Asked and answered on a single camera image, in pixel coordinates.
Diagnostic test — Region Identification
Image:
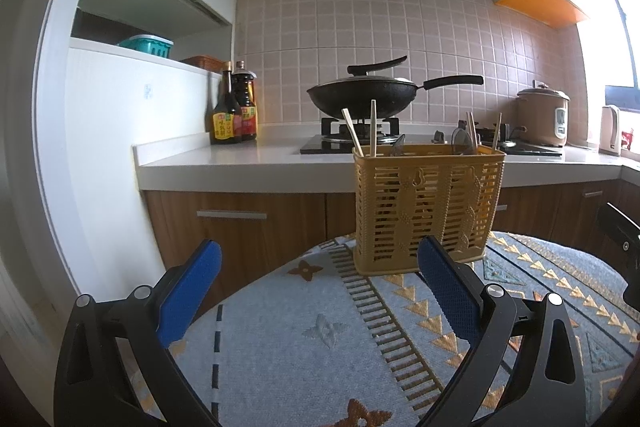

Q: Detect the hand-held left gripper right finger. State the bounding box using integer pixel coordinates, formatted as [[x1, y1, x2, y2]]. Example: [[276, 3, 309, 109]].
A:
[[415, 234, 587, 427]]

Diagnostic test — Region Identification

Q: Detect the beige rice cooker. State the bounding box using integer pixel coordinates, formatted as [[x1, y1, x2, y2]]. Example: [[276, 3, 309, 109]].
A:
[[516, 81, 572, 148]]

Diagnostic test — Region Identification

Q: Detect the teal plastic basket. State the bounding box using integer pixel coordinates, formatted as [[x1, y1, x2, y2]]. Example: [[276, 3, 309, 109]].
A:
[[117, 35, 174, 59]]

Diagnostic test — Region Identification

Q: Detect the black gas stove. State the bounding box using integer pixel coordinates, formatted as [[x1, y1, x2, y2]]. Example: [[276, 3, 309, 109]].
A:
[[299, 117, 565, 158]]

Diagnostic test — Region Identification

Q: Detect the window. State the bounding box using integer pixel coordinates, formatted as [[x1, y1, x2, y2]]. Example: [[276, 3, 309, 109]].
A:
[[570, 0, 640, 118]]

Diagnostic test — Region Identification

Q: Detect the black wok lid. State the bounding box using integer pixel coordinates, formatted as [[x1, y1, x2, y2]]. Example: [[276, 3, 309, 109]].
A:
[[312, 55, 416, 88]]

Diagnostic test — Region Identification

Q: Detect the wooden base cabinet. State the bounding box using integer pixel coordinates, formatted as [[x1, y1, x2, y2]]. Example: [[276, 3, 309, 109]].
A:
[[142, 179, 640, 303]]

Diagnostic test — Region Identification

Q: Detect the white electric kettle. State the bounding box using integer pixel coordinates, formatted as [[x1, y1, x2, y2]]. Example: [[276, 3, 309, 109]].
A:
[[600, 104, 622, 156]]

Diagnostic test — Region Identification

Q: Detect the brown woven basket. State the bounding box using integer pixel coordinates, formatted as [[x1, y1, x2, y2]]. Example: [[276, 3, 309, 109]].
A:
[[181, 55, 223, 74]]

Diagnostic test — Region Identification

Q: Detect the beige plastic utensil basket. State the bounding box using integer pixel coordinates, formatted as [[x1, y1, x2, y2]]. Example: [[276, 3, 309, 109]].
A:
[[351, 143, 507, 278]]

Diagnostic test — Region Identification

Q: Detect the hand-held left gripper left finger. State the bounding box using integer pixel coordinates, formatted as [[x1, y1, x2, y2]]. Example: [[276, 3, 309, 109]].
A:
[[54, 238, 223, 427]]

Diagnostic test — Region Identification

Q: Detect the blue patterned tablecloth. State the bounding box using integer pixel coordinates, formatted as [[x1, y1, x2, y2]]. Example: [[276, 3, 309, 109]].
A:
[[120, 231, 640, 427]]

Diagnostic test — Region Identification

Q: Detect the black wok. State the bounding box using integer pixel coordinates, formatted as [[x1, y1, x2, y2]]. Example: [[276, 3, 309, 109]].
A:
[[306, 75, 485, 120]]

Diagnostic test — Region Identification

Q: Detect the red label sauce bottle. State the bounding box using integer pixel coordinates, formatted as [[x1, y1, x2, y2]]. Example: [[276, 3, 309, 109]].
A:
[[231, 61, 259, 142]]

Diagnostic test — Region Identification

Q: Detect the dark soy sauce bottle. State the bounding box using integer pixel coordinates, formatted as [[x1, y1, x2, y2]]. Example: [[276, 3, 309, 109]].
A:
[[210, 62, 244, 145]]

